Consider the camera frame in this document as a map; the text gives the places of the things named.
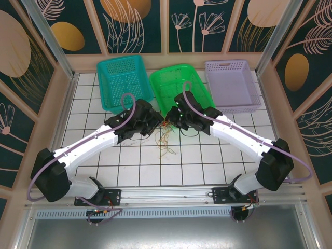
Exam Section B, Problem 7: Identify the green plastic basket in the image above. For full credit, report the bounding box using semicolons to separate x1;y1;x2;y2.
149;63;216;119

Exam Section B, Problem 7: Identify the lavender plastic basket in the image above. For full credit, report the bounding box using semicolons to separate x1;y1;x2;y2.
204;59;261;115

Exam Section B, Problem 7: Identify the teal plastic basket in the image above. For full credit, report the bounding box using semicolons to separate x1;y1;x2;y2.
96;54;154;115

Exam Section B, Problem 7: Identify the grey metal sheet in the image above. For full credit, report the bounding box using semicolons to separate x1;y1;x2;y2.
24;217;321;249

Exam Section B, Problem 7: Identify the thin black right gripper cable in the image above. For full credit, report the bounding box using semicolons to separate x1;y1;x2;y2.
180;128;201;137

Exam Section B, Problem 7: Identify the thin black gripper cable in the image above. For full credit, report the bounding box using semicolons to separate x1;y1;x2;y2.
123;134;149;143
180;128;201;137

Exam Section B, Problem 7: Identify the thin black left gripper cable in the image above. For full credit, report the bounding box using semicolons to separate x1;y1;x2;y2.
123;134;149;143

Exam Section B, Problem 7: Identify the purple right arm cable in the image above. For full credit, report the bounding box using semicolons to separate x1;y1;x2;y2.
182;81;313;224

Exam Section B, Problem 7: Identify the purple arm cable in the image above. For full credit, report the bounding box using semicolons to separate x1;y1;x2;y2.
27;93;137;226
182;81;313;224

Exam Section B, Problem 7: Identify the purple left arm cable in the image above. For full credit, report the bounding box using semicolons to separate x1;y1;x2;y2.
27;93;137;226

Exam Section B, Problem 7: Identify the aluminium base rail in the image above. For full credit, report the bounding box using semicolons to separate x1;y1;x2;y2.
24;183;310;208

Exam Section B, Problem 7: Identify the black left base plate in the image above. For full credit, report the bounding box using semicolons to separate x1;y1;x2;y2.
74;188;122;207

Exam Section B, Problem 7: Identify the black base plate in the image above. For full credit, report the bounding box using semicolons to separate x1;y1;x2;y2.
211;186;259;206
74;188;122;207

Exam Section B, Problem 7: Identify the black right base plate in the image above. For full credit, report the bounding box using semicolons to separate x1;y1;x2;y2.
211;186;259;206

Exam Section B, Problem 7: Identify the slotted grey cable duct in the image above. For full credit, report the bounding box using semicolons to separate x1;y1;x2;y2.
35;208;303;219

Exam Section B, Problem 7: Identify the aluminium corner post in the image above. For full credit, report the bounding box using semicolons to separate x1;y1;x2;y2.
255;0;303;76
20;0;80;80

